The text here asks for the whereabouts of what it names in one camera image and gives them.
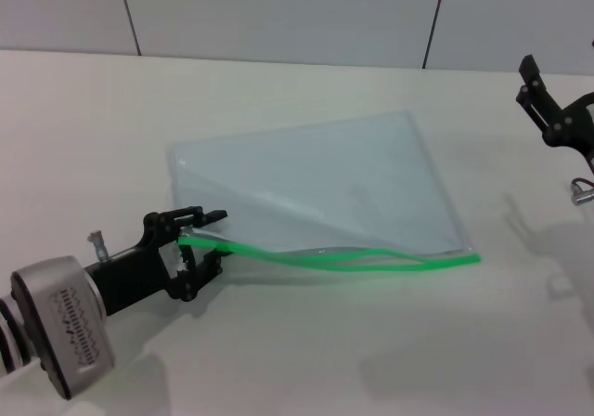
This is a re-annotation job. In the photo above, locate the right arm silver cable connector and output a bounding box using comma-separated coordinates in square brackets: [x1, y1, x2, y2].
[569, 176, 594, 207]

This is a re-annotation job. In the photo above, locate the left arm silver cable connector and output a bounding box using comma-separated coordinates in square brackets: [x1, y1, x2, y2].
[86, 229, 111, 265]

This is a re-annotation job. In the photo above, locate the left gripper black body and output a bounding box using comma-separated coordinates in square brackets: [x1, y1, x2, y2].
[83, 210, 192, 318]

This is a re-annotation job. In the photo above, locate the arm silver cable connector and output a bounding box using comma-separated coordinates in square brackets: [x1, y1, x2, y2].
[86, 229, 111, 265]
[569, 176, 594, 207]

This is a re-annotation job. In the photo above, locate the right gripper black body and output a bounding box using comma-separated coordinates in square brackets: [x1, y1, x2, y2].
[543, 90, 594, 176]

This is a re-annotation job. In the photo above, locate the clear document bag green zipper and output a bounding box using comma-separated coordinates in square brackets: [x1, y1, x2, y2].
[166, 109, 484, 276]

